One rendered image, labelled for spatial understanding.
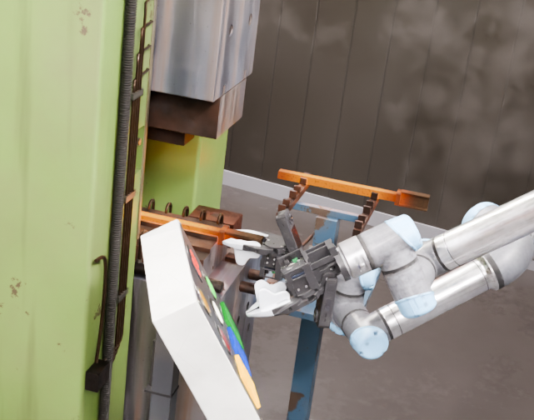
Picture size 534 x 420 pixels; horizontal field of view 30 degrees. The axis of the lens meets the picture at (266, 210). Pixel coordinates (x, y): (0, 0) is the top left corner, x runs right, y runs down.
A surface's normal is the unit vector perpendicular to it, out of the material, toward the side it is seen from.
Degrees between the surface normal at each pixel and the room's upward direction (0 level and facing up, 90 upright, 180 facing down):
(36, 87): 90
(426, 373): 0
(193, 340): 90
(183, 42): 90
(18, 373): 90
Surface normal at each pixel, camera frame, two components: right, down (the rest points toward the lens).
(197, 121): -0.26, 0.33
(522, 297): 0.11, -0.92
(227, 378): 0.17, 0.38
